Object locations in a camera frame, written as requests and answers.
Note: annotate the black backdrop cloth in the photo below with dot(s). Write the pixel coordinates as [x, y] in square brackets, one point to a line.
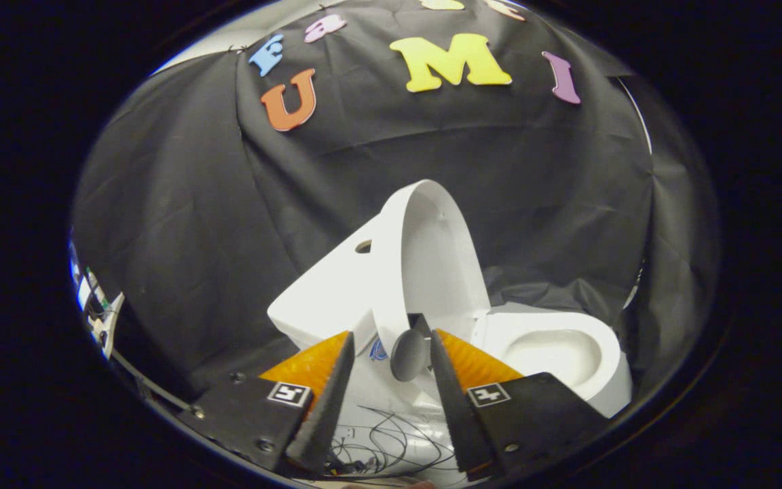
[296, 204]

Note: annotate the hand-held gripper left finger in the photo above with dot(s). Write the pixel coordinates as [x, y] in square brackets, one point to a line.
[326, 414]

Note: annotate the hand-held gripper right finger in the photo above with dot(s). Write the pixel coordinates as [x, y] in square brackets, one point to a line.
[452, 407]

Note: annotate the grey round lid tab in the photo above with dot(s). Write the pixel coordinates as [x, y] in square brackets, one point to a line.
[408, 354]

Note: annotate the white toilet lid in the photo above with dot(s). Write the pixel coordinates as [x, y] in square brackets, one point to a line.
[432, 272]

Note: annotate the white toilet bowl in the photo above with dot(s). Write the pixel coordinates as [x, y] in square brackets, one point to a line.
[618, 397]

